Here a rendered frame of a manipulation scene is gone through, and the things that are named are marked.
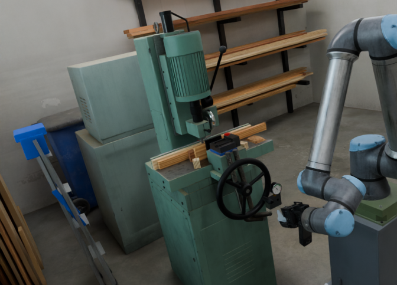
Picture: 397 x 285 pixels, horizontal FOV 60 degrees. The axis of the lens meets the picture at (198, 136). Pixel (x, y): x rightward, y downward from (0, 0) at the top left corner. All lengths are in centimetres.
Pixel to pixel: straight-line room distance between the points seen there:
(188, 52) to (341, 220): 93
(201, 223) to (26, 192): 256
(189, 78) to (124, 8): 247
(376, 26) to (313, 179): 56
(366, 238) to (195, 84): 106
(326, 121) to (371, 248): 72
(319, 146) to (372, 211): 53
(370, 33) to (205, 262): 126
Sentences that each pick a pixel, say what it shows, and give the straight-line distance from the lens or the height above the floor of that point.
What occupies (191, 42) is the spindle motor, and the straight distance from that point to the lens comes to 160.
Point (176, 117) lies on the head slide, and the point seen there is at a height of 110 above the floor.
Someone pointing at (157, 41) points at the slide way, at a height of 149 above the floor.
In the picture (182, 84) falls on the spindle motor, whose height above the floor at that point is 129.
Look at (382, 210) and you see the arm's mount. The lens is 172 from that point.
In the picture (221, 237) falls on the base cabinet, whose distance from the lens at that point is 183.
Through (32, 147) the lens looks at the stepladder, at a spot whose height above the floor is 107.
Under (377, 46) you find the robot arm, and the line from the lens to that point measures 135.
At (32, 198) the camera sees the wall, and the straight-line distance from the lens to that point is 399.
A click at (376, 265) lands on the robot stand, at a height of 34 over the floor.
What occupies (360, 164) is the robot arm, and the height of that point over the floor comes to 80.
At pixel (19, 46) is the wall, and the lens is 375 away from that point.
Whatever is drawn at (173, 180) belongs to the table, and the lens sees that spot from 157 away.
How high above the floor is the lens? 155
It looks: 18 degrees down
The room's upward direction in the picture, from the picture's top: 11 degrees counter-clockwise
